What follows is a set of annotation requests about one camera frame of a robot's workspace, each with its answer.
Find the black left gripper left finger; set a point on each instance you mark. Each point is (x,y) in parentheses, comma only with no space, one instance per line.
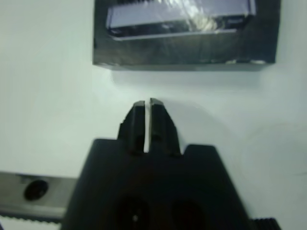
(134,129)

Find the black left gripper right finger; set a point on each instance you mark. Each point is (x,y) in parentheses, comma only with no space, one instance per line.
(163,129)

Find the black printed box lid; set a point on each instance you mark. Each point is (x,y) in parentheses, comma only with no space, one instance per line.
(182,50)

